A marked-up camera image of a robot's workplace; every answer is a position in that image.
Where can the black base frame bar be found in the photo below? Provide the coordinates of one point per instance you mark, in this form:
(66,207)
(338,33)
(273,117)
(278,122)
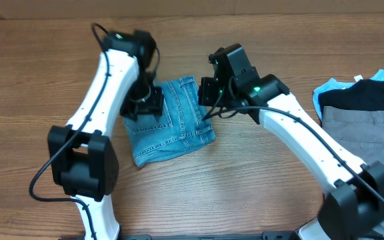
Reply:
(266,235)

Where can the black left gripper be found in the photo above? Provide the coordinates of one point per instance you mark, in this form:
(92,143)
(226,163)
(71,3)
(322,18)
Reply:
(153,105)

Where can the black folded garment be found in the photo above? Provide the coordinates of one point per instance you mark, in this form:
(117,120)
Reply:
(365,95)

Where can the light blue folded garment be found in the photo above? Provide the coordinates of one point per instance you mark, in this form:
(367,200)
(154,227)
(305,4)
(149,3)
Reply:
(333,84)

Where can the grey folded trousers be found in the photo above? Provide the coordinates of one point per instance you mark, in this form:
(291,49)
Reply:
(360,132)

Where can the light blue denim jeans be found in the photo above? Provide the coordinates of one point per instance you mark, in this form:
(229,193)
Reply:
(180,130)

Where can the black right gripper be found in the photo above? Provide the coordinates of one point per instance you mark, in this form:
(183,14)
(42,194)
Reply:
(206,98)

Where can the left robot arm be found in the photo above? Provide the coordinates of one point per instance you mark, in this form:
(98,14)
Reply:
(83,160)

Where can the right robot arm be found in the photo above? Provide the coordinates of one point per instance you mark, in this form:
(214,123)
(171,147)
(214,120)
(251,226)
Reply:
(353,190)

